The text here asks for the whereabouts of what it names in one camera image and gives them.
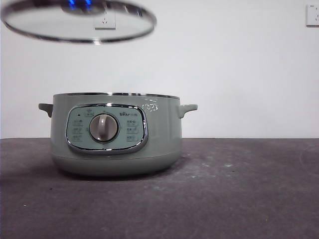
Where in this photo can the sage green electric cooking pot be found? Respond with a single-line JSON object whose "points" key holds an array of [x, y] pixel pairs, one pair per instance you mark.
{"points": [[162, 134]]}

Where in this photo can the glass lid with green knob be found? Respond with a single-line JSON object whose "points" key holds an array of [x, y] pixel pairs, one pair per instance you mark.
{"points": [[49, 22]]}

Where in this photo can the white wall socket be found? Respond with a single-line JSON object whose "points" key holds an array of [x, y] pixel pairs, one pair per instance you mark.
{"points": [[313, 21], [109, 23]]}

